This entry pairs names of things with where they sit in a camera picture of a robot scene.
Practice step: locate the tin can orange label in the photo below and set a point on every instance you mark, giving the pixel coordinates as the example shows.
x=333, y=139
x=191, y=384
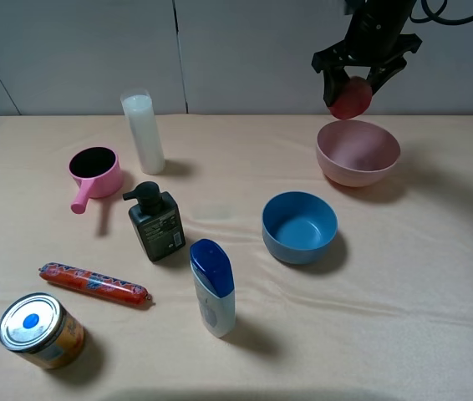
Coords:
x=38, y=328

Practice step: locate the blue bowl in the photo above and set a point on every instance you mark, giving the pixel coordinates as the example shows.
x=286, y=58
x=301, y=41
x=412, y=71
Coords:
x=298, y=227

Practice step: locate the white tall cylinder bottle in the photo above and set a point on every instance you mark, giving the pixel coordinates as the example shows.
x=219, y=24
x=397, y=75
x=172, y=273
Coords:
x=139, y=112

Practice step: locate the black pump dispenser bottle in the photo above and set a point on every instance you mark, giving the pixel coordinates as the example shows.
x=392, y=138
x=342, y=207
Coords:
x=156, y=219

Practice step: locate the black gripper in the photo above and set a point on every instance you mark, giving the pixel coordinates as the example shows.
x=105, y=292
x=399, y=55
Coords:
x=373, y=40

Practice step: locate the red apple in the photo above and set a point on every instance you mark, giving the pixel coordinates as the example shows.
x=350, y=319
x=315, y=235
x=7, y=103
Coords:
x=354, y=99

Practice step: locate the blue capped shampoo bottle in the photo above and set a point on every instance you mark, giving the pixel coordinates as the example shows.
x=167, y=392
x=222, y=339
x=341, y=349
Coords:
x=215, y=288

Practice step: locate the red wrapped sausage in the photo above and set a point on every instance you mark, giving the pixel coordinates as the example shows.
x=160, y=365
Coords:
x=96, y=284

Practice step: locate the pink bowl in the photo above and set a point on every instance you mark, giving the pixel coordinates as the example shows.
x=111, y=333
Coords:
x=355, y=153

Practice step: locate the pink saucepan with handle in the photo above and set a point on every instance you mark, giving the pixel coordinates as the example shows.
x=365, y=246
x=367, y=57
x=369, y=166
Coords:
x=97, y=173

